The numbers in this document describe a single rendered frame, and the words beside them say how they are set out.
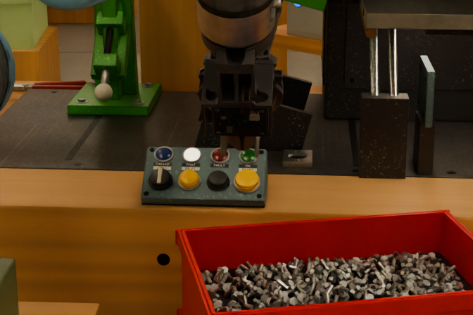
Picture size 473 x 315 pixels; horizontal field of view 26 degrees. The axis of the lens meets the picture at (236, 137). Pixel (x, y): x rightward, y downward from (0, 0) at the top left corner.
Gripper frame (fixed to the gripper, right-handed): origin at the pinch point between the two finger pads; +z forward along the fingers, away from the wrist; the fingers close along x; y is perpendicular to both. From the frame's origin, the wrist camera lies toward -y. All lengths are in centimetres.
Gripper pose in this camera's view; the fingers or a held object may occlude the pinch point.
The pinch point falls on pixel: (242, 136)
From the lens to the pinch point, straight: 116.3
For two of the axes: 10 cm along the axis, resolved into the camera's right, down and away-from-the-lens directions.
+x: 10.0, 0.2, -0.5
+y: -0.5, 7.8, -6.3
